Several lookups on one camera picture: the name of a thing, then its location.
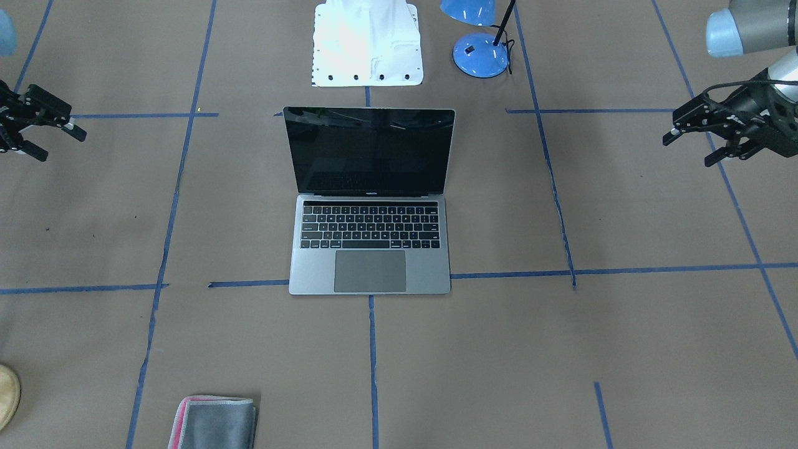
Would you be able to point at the silver laptop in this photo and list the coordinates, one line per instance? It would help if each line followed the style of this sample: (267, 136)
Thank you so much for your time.
(370, 209)

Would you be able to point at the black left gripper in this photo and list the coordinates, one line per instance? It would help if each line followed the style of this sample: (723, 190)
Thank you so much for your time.
(762, 120)

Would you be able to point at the blue desk lamp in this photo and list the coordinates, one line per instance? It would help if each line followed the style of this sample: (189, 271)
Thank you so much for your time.
(482, 55)

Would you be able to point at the grey folded cloth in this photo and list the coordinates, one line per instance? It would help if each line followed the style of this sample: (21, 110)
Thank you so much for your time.
(209, 421)

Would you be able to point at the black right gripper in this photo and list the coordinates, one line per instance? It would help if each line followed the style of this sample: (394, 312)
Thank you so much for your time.
(25, 116)

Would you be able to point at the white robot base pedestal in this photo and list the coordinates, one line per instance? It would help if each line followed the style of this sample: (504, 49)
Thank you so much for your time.
(366, 43)

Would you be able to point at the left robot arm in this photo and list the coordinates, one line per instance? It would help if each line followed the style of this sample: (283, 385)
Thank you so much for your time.
(746, 27)

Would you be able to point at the wooden mug tree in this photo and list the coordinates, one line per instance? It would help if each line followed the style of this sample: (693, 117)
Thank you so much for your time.
(11, 393)

